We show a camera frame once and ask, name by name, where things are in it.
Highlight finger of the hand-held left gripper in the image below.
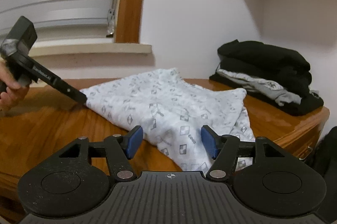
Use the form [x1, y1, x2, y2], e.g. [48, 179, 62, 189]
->
[62, 87, 87, 104]

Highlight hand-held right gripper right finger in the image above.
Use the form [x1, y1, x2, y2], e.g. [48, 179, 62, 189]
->
[201, 126, 280, 183]

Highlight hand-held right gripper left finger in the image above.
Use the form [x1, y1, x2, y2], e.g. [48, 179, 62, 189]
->
[58, 126, 144, 183]

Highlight white patterned pajama pants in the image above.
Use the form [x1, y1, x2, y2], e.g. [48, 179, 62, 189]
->
[80, 68, 256, 172]

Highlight person's left hand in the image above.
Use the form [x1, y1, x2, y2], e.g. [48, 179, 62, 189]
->
[0, 62, 31, 111]

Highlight beige window sill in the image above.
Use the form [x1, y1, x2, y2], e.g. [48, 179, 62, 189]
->
[29, 36, 152, 57]

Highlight grey white folded garment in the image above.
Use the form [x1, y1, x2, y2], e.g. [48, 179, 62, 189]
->
[217, 69, 302, 106]

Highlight thick black folded sweater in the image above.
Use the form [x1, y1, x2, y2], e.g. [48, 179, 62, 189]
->
[217, 40, 312, 98]

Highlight flat black folded garment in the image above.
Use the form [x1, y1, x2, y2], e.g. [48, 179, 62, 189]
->
[209, 74, 325, 116]

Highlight black bag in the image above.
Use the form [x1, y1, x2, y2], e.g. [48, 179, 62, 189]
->
[307, 126, 337, 224]

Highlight bead cord with clear pull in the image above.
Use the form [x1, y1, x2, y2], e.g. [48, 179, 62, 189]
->
[106, 8, 116, 37]

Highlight metal drawer handle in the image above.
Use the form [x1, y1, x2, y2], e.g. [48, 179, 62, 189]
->
[300, 146, 314, 160]

